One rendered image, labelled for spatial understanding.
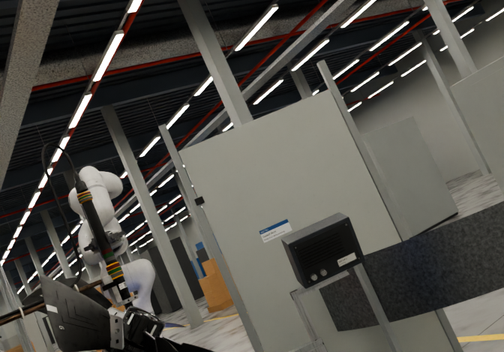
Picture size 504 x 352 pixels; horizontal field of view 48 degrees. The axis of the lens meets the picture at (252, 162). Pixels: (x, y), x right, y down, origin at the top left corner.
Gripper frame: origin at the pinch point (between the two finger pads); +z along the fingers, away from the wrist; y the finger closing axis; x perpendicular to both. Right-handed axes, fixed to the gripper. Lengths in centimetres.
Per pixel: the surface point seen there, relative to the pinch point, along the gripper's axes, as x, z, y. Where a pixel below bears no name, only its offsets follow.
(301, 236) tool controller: -25, -30, -63
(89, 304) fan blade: -16.8, 23.3, 5.8
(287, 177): 9, -179, -99
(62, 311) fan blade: -15.8, 33.8, 10.2
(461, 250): -68, -106, -152
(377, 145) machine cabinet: 52, -884, -438
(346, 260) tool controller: -41, -32, -76
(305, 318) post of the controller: -54, -35, -53
